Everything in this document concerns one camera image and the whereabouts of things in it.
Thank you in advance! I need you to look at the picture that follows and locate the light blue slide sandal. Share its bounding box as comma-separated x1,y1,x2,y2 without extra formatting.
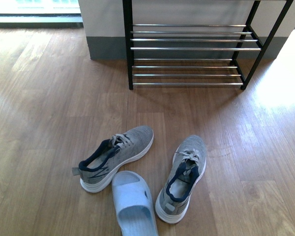
112,171,158,236

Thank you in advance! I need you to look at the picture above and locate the grey sneaker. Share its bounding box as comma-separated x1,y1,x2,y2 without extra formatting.
72,125,154,193
155,135,207,224

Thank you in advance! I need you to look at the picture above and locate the black metal shoe rack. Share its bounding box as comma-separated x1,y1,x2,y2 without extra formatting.
122,0,292,90

